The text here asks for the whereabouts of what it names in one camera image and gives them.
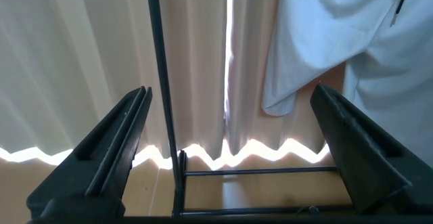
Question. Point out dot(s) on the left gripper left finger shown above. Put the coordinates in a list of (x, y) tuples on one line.
[(101, 163)]

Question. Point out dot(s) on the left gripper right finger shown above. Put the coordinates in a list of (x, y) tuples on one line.
[(368, 156)]

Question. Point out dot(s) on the pale grey shorts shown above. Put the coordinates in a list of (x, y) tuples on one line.
[(338, 24)]

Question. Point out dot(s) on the black clothes rack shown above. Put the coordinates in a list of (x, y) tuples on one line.
[(162, 65)]

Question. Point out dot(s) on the beige curtain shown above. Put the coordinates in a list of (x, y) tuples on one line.
[(84, 65)]

